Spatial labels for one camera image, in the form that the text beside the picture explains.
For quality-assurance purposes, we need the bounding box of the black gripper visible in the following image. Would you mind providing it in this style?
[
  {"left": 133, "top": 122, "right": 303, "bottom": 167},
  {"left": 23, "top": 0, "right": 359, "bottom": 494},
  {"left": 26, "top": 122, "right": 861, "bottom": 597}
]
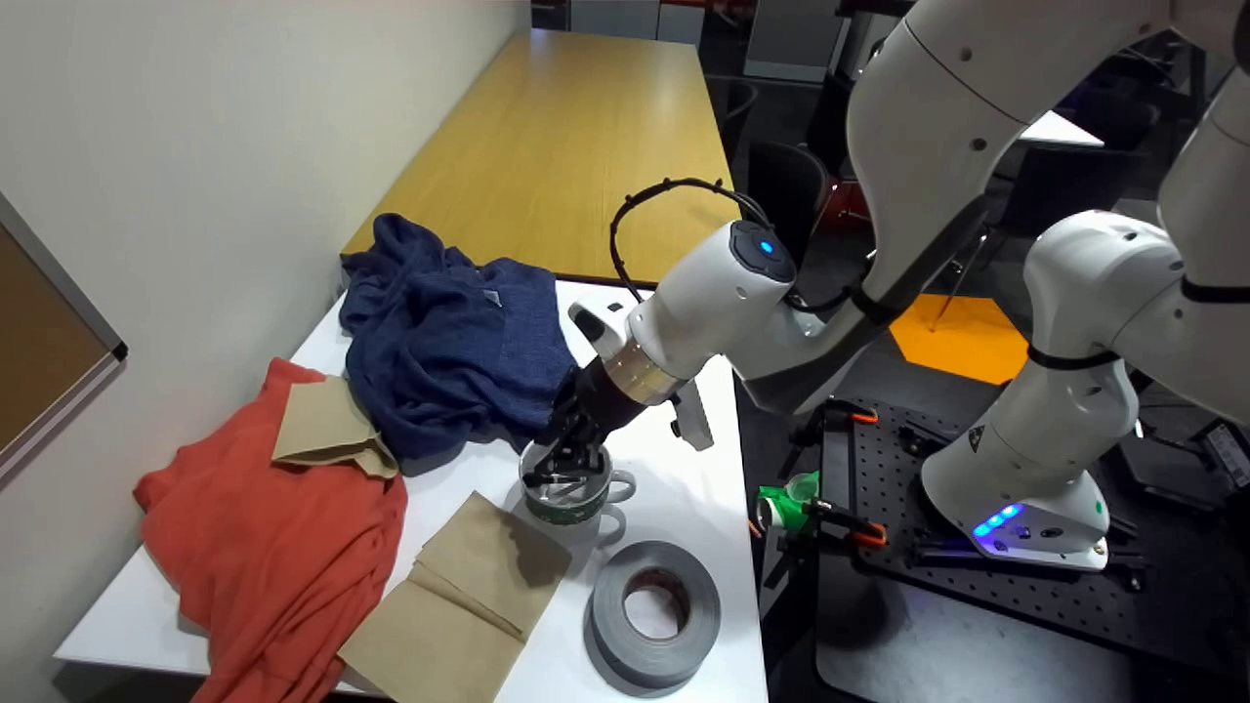
[{"left": 525, "top": 360, "right": 650, "bottom": 493}]

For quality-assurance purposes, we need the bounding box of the navy blue cloth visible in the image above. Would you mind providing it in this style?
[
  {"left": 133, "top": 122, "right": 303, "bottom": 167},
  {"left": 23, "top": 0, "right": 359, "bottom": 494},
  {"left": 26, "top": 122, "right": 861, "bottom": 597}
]
[{"left": 335, "top": 209, "right": 582, "bottom": 476}]

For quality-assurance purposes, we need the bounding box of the large brown paper piece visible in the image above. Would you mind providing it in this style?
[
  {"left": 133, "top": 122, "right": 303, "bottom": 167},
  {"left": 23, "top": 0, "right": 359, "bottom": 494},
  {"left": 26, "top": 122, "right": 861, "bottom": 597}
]
[{"left": 331, "top": 489, "right": 579, "bottom": 703}]

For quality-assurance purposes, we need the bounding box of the green plastic piece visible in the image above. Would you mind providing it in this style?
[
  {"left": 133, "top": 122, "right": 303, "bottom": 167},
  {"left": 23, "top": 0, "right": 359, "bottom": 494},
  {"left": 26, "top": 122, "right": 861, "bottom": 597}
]
[{"left": 755, "top": 469, "right": 829, "bottom": 536}]

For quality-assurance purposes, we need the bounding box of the long wooden desk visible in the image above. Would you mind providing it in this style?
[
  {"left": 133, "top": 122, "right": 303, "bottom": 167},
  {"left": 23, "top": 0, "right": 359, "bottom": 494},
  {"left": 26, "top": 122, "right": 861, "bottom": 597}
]
[{"left": 341, "top": 25, "right": 741, "bottom": 287}]

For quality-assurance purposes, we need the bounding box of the red orange cloth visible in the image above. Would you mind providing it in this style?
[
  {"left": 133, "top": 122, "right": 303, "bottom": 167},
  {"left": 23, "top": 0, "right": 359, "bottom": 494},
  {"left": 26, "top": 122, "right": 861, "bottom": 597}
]
[{"left": 130, "top": 355, "right": 411, "bottom": 703}]

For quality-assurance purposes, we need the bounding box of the black office chair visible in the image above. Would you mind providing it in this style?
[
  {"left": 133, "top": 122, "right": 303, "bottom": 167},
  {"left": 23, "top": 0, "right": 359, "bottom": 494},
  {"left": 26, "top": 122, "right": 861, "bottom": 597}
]
[{"left": 738, "top": 132, "right": 841, "bottom": 270}]

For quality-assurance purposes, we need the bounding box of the white background table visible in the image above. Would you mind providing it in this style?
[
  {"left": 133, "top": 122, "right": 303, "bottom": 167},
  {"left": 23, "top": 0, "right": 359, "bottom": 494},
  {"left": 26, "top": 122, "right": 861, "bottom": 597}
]
[{"left": 1012, "top": 105, "right": 1111, "bottom": 154}]

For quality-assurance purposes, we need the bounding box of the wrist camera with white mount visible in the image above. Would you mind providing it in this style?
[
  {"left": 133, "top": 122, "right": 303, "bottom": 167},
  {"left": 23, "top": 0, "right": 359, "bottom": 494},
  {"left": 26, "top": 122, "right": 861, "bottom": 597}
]
[{"left": 565, "top": 296, "right": 721, "bottom": 458}]

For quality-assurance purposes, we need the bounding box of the grey duct tape roll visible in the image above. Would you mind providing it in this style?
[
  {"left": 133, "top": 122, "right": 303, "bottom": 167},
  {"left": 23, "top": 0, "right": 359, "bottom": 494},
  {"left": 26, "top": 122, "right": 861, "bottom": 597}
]
[{"left": 582, "top": 537, "right": 725, "bottom": 695}]

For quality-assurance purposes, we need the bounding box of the orange handled black clamp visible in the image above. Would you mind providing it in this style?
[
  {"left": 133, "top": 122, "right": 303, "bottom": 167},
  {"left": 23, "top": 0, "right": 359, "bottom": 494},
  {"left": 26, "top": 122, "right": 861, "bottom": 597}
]
[
  {"left": 801, "top": 494, "right": 895, "bottom": 553},
  {"left": 801, "top": 393, "right": 885, "bottom": 441}
]

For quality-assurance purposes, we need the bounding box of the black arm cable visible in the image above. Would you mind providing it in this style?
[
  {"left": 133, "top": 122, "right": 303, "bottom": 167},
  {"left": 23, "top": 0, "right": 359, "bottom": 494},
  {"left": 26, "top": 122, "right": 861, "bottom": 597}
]
[{"left": 607, "top": 176, "right": 1009, "bottom": 325}]

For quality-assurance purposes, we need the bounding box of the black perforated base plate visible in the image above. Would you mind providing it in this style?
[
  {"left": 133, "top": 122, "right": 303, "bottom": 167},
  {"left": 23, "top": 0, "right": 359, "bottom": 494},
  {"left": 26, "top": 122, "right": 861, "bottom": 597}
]
[{"left": 806, "top": 382, "right": 1250, "bottom": 703}]

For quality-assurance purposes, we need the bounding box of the cork board with metal frame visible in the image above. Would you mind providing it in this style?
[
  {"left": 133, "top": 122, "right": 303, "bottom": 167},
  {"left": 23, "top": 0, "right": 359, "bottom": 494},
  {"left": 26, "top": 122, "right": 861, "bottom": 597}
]
[{"left": 0, "top": 189, "right": 133, "bottom": 489}]

